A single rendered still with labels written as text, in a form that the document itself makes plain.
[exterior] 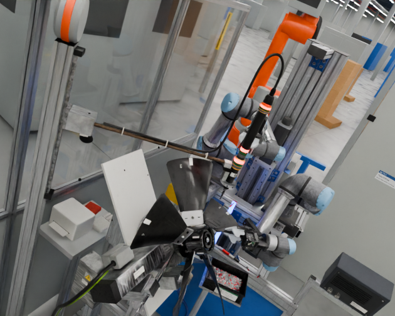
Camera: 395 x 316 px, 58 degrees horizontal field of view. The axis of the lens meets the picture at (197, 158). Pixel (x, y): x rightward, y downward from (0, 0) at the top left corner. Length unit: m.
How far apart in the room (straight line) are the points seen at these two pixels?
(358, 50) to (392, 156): 8.96
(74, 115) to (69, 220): 0.63
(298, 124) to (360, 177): 1.07
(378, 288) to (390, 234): 1.54
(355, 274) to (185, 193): 0.87
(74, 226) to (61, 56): 0.83
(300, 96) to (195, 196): 1.06
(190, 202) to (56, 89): 0.69
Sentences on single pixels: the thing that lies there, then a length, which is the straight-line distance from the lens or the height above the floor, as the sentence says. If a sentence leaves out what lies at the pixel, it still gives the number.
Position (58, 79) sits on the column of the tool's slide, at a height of 1.68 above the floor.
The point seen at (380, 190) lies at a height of 1.17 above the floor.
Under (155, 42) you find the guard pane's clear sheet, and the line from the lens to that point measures 1.90.
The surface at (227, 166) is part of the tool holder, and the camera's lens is 1.42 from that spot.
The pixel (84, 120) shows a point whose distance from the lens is 1.32.
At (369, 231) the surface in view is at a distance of 3.40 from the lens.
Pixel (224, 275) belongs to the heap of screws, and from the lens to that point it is 1.98.
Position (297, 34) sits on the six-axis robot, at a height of 1.87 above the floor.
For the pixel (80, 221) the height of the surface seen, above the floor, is 0.97.
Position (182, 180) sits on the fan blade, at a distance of 1.53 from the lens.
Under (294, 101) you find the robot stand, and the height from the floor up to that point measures 1.67.
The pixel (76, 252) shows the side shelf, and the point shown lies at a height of 0.86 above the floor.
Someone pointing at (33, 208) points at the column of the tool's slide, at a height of 1.12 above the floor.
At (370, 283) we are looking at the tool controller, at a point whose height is 1.23.
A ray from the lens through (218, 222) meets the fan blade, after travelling 1.70.
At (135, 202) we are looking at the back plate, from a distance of 1.58.
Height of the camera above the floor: 2.14
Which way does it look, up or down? 26 degrees down
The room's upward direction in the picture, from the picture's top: 23 degrees clockwise
